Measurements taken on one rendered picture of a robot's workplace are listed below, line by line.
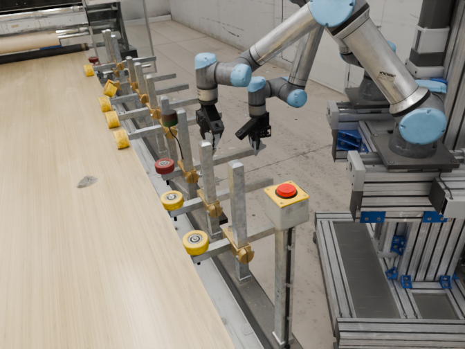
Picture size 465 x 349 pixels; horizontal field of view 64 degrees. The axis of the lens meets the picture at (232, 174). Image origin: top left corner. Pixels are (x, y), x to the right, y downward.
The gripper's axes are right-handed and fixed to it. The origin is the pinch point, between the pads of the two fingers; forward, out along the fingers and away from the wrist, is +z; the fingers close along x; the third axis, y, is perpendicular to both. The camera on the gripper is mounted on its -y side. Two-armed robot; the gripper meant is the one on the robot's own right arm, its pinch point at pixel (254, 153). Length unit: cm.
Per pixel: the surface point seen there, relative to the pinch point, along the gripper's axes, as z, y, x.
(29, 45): -20, -92, 226
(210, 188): -10.8, -33.6, -30.8
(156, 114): -12, -34, 41
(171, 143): -5.7, -33.3, 19.2
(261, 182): -3.0, -10.7, -26.5
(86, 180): -8, -73, 2
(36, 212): -7, -92, -9
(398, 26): -5, 228, 139
